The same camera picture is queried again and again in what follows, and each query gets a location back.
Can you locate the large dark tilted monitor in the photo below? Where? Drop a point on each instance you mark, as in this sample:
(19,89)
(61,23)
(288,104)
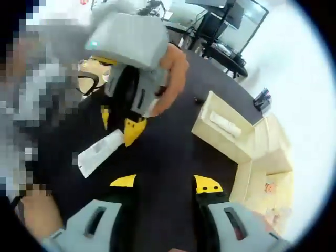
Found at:
(207,3)

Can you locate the black monitor stand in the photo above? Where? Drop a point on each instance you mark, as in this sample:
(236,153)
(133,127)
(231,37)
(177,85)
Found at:
(210,26)

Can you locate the black mesh pen holder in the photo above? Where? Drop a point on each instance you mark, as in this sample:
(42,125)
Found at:
(261,102)

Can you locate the cream wooden drawer organizer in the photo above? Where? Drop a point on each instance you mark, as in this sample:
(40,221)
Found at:
(273,157)

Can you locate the dark-framed glass partition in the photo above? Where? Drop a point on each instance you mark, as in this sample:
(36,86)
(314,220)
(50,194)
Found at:
(254,23)

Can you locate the long dark office desk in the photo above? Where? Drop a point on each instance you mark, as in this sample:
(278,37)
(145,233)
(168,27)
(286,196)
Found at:
(181,27)

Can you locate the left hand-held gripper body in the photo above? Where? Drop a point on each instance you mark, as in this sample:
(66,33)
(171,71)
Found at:
(128,39)

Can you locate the white cosmetic tube bottle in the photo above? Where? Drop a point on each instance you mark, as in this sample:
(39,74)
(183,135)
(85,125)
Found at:
(97,155)
(225,123)

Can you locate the bunch of coloured pens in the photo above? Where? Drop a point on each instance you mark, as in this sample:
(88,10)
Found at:
(265,93)

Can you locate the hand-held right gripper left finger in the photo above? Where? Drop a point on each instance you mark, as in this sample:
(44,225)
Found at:
(76,231)

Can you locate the black background desk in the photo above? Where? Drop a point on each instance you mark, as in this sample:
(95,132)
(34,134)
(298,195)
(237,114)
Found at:
(228,59)

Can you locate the yellow lace-trimmed bear cloth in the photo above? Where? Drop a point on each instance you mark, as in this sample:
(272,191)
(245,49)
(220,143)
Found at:
(278,199)

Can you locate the black monitor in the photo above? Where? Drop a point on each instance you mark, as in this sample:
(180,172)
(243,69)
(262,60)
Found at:
(235,15)

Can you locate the person's right hand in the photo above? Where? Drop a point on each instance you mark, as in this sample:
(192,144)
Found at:
(265,223)

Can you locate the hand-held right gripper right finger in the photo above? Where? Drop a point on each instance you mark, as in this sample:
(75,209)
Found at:
(252,236)

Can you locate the person's left hand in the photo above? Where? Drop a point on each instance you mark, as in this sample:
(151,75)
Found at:
(176,73)

